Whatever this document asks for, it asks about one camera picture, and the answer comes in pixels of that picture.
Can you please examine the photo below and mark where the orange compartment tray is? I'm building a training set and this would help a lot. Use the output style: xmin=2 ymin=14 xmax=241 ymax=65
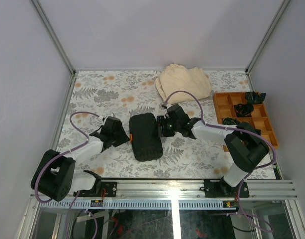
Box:
xmin=213 ymin=92 xmax=279 ymax=149

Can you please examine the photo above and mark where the floral table mat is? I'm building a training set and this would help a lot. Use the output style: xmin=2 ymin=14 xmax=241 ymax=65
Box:
xmin=49 ymin=69 xmax=277 ymax=179

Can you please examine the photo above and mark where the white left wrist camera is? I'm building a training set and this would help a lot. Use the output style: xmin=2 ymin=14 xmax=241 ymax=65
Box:
xmin=101 ymin=113 xmax=115 ymax=120

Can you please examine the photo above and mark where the dark tape roll top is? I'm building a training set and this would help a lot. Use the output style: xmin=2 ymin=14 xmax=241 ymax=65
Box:
xmin=245 ymin=91 xmax=266 ymax=105

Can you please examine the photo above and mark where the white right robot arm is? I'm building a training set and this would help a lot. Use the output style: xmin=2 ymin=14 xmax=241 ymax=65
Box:
xmin=156 ymin=105 xmax=269 ymax=197

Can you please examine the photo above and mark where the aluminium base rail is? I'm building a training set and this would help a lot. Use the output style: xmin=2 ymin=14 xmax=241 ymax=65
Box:
xmin=29 ymin=179 xmax=298 ymax=210

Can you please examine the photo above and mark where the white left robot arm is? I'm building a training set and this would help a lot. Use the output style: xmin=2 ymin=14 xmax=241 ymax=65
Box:
xmin=30 ymin=116 xmax=130 ymax=203

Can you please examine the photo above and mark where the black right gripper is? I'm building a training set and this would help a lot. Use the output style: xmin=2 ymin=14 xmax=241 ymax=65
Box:
xmin=152 ymin=117 xmax=181 ymax=138

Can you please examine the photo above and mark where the cream cloth bag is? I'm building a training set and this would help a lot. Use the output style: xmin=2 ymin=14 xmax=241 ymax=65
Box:
xmin=155 ymin=64 xmax=212 ymax=104

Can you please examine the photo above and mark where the dark tape roll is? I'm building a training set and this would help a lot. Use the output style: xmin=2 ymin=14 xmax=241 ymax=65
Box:
xmin=222 ymin=118 xmax=241 ymax=125
xmin=234 ymin=103 xmax=254 ymax=117
xmin=245 ymin=91 xmax=266 ymax=105

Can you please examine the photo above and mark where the dark green tool case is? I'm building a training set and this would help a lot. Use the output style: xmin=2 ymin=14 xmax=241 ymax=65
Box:
xmin=129 ymin=113 xmax=163 ymax=162

